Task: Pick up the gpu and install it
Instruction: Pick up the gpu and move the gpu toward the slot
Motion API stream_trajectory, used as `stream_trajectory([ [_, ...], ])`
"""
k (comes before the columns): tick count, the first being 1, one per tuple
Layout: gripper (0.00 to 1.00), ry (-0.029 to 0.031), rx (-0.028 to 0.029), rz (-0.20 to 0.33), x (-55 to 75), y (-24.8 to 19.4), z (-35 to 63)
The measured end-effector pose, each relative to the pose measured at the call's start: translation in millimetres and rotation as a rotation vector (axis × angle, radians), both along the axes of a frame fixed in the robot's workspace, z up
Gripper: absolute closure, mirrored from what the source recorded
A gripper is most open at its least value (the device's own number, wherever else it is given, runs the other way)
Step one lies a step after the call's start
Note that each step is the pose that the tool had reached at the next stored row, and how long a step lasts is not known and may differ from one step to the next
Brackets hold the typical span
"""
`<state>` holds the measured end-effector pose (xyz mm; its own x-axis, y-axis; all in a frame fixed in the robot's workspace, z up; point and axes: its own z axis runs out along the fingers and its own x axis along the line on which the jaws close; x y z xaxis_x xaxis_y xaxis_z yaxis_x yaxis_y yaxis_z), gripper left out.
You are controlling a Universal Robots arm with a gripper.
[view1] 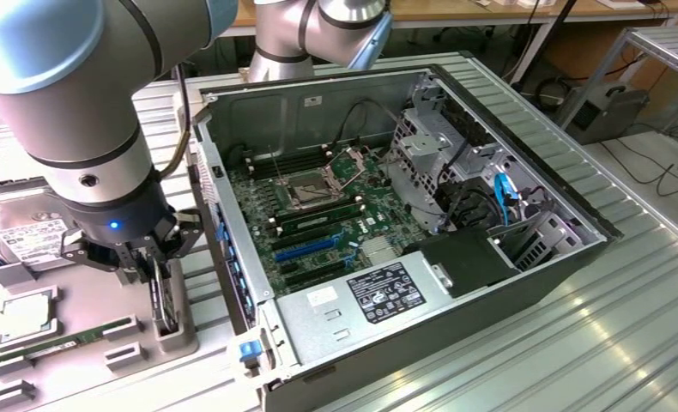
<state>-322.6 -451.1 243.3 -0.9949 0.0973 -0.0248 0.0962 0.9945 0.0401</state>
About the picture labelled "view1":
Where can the thin metal locking lever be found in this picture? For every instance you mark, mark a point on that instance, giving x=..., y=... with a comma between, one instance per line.
x=276, y=165

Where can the silver hard disk white label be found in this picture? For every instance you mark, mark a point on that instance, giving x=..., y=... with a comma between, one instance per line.
x=24, y=234

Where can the silver CPU chip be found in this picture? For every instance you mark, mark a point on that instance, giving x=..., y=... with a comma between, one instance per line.
x=25, y=317

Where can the wooden desk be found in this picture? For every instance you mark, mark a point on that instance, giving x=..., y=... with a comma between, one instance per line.
x=544, y=10

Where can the grey power supply black label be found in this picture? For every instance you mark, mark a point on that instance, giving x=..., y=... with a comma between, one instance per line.
x=367, y=309

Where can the CPU socket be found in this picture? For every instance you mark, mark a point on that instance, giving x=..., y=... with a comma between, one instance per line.
x=307, y=191

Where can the metal socket cover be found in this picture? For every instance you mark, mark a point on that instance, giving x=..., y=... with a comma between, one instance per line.
x=350, y=165

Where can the perforated metal disk bay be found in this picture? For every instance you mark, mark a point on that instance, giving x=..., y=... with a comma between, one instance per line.
x=424, y=171

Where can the installed green RAM stick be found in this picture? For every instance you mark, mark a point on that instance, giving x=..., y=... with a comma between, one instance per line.
x=316, y=219

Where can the metal slat frame table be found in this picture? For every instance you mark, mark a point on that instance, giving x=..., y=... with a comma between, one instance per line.
x=665, y=51

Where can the blue expansion slot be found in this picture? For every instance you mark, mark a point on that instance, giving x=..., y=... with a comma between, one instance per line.
x=310, y=248

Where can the black open PC case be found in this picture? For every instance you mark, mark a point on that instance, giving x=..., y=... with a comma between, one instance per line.
x=407, y=326

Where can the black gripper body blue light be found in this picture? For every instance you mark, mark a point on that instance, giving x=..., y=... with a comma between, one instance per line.
x=115, y=214

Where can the blue plastic case latch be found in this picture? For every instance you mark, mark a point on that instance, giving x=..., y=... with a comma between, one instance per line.
x=248, y=349

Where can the silver finned heatsink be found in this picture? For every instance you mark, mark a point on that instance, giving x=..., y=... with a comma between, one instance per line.
x=382, y=249

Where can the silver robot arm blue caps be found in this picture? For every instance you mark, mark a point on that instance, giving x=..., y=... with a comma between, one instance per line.
x=64, y=86

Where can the grey parts rack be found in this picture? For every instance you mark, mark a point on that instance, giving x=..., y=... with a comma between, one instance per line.
x=87, y=326

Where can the green motherboard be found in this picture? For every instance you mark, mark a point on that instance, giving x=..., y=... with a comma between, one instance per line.
x=316, y=232

